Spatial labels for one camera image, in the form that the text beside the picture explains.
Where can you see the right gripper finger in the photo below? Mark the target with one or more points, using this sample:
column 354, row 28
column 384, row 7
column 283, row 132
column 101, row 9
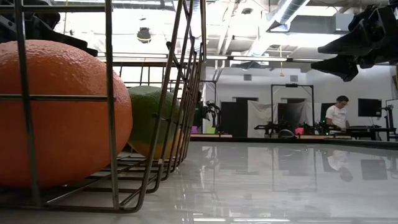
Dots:
column 354, row 43
column 340, row 67

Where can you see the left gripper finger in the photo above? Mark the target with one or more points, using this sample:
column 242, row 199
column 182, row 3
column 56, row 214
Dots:
column 68, row 42

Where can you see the orange fruit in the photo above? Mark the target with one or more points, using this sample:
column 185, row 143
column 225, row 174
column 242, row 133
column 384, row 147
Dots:
column 68, row 133

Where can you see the background black robot arm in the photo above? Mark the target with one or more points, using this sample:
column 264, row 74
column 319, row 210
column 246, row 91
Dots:
column 273, row 127
column 213, row 112

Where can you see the person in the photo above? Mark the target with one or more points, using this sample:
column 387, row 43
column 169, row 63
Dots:
column 199, row 115
column 337, row 116

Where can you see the black computer monitor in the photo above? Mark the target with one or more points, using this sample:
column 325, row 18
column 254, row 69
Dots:
column 370, row 107

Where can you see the background black desk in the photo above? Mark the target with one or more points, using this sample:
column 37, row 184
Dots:
column 370, row 129

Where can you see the black ceiling dome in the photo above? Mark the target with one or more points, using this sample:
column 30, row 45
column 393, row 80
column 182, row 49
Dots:
column 144, row 35

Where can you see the long horizontal light bar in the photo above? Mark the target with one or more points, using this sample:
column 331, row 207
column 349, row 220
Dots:
column 264, row 58

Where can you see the white hanging sheet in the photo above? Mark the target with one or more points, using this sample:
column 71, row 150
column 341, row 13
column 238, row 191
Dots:
column 258, row 119

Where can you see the green box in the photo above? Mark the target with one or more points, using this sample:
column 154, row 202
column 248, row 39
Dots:
column 211, row 130

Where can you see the purple box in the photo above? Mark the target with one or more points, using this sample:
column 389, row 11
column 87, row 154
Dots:
column 194, row 130

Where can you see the grey ventilation duct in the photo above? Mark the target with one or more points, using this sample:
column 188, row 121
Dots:
column 287, row 14

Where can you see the black metal frame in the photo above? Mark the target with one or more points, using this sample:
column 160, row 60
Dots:
column 272, row 102

